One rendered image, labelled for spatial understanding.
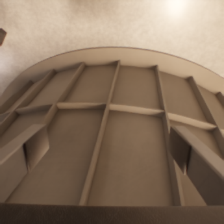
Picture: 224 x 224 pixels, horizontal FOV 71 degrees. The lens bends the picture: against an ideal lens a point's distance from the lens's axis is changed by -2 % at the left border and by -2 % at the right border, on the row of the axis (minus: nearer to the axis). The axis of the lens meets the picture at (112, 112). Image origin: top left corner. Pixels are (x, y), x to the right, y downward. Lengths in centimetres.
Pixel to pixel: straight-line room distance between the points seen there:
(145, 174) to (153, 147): 9
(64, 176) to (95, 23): 69
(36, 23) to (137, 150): 80
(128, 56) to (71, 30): 31
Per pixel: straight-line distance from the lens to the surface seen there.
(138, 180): 40
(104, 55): 87
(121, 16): 84
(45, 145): 17
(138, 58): 86
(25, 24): 102
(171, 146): 17
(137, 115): 55
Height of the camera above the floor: 83
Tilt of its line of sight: 50 degrees down
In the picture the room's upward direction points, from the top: 168 degrees counter-clockwise
